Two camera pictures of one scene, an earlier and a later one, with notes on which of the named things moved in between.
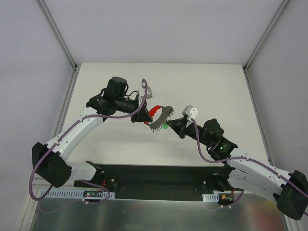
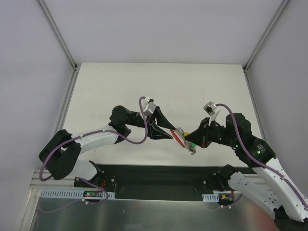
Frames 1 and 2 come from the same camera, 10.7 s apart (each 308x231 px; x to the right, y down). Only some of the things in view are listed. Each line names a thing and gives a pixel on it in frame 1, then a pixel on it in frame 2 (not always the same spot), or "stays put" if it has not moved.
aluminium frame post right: x=265 y=34 stays put
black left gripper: x=137 y=112 -> x=151 y=121
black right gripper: x=182 y=130 -> x=205 y=133
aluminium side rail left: x=65 y=104 stays put
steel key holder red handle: x=167 y=111 -> x=179 y=134
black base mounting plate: x=161 y=182 stays put
